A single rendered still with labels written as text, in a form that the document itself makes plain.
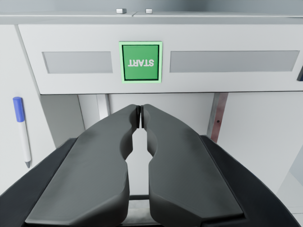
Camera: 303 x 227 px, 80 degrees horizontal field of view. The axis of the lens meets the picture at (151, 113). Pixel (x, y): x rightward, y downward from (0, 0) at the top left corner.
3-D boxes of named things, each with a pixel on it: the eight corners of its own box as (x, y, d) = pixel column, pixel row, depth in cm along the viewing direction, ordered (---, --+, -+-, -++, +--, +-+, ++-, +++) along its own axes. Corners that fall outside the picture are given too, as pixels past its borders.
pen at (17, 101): (30, 170, 32) (18, 99, 25) (24, 169, 32) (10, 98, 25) (33, 165, 33) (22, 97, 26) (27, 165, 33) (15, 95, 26)
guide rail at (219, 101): (198, 206, 66) (200, 214, 63) (192, 206, 65) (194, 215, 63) (227, 69, 41) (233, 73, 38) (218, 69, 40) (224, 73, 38)
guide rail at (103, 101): (122, 209, 65) (121, 217, 62) (117, 209, 64) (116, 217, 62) (105, 70, 39) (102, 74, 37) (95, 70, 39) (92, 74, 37)
